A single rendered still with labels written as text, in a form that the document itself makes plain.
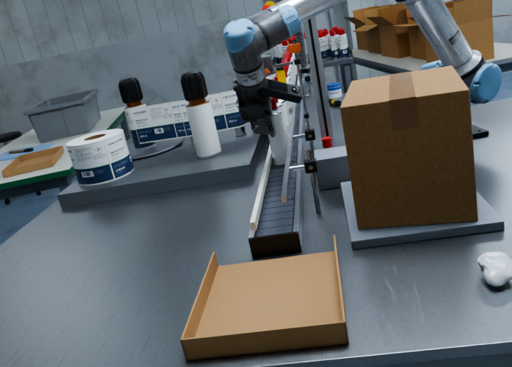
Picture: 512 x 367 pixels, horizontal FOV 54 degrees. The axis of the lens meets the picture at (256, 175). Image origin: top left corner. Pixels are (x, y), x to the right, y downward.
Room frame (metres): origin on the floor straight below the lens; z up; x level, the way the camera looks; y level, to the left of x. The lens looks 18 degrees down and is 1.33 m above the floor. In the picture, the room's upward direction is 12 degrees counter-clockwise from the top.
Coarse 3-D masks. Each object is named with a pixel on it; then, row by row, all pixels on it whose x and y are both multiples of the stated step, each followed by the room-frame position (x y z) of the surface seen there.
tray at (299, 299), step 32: (320, 256) 0.93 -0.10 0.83; (224, 288) 0.89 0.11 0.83; (256, 288) 0.86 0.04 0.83; (288, 288) 0.84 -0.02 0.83; (320, 288) 0.81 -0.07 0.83; (192, 320) 0.75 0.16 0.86; (224, 320) 0.78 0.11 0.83; (256, 320) 0.76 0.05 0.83; (288, 320) 0.74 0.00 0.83; (320, 320) 0.72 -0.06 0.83; (192, 352) 0.69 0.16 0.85; (224, 352) 0.68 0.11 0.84; (256, 352) 0.67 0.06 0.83
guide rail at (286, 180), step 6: (294, 108) 1.87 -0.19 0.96; (294, 114) 1.76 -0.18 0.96; (294, 120) 1.68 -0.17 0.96; (294, 126) 1.62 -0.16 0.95; (288, 144) 1.38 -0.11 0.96; (288, 150) 1.32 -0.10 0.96; (288, 156) 1.26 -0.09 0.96; (288, 162) 1.21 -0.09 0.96; (288, 168) 1.16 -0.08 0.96; (288, 174) 1.11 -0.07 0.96; (288, 180) 1.08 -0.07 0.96; (282, 186) 1.04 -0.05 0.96; (288, 186) 1.06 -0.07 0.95; (282, 192) 1.01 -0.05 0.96; (282, 198) 0.98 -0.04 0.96
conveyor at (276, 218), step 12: (276, 168) 1.44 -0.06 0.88; (276, 180) 1.33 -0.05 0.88; (276, 192) 1.24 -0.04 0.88; (288, 192) 1.22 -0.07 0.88; (264, 204) 1.17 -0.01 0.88; (276, 204) 1.15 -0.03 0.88; (288, 204) 1.14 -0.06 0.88; (264, 216) 1.09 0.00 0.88; (276, 216) 1.08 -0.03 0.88; (288, 216) 1.06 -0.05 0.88; (264, 228) 1.02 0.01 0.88; (276, 228) 1.01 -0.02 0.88; (288, 228) 1.00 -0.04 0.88
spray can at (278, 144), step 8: (272, 104) 1.46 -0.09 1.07; (280, 112) 1.46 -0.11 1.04; (280, 120) 1.46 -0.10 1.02; (280, 128) 1.45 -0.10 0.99; (280, 136) 1.45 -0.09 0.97; (272, 144) 1.46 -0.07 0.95; (280, 144) 1.45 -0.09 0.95; (272, 152) 1.47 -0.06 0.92; (280, 152) 1.45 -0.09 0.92; (280, 160) 1.45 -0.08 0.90
